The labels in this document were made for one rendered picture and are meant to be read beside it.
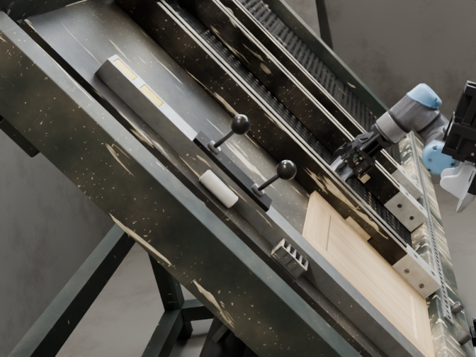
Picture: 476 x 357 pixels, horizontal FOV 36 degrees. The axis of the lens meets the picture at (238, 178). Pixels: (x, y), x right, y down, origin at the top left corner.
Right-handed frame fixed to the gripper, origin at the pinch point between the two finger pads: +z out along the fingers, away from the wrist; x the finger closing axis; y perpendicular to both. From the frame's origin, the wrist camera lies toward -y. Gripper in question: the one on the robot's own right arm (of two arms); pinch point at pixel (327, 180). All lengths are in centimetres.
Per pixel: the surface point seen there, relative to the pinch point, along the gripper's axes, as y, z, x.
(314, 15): -272, 15, -22
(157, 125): 51, 0, -42
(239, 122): 56, -13, -31
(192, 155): 51, 0, -33
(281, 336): 76, 1, -2
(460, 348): 29, -3, 44
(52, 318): -22, 111, -22
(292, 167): 55, -14, -19
